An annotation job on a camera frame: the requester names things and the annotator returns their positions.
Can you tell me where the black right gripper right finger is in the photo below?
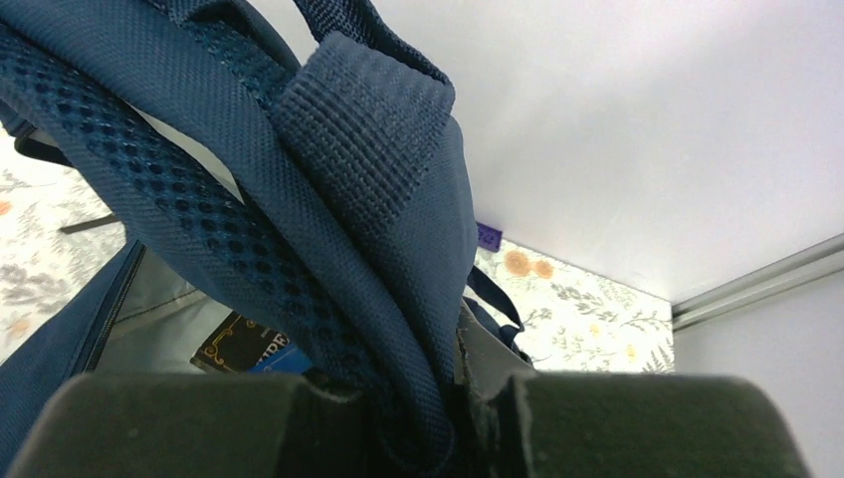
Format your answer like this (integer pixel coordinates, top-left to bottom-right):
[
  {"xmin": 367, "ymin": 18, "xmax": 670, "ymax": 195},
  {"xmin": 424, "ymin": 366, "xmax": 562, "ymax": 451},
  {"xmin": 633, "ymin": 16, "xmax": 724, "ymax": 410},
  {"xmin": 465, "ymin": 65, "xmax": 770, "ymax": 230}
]
[{"xmin": 457, "ymin": 308, "xmax": 810, "ymax": 477}]

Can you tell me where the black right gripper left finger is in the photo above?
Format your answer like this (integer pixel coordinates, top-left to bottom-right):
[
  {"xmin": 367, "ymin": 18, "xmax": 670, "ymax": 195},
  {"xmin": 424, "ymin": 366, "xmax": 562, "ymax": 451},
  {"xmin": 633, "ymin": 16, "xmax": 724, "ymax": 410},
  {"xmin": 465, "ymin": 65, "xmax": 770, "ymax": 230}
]
[{"xmin": 8, "ymin": 373, "xmax": 379, "ymax": 477}]

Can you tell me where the Three Days to See book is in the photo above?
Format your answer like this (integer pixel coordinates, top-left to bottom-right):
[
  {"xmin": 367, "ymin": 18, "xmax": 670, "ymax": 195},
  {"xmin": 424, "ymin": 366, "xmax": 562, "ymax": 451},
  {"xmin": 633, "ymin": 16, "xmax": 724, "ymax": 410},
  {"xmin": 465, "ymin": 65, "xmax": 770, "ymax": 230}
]
[{"xmin": 190, "ymin": 312, "xmax": 290, "ymax": 372}]

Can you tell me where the navy blue backpack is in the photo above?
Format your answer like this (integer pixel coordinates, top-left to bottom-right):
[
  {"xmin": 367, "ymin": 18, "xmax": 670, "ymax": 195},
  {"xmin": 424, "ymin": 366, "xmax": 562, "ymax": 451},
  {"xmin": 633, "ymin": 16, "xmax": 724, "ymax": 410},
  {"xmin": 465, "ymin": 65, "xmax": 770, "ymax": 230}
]
[{"xmin": 1, "ymin": 1, "xmax": 530, "ymax": 477}]

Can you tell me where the small purple block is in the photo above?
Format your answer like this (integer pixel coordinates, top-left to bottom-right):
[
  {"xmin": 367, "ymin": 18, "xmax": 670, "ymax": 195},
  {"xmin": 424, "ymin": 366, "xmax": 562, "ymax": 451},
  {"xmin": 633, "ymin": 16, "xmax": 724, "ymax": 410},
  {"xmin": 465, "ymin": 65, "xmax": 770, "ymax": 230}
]
[{"xmin": 477, "ymin": 222, "xmax": 503, "ymax": 253}]

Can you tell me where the aluminium frame rail right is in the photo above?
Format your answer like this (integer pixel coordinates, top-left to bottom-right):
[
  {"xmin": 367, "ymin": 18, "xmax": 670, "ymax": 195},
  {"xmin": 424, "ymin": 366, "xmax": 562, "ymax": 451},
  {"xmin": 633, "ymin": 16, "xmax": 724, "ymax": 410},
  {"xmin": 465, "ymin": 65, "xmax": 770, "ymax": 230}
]
[{"xmin": 672, "ymin": 234, "xmax": 843, "ymax": 333}]

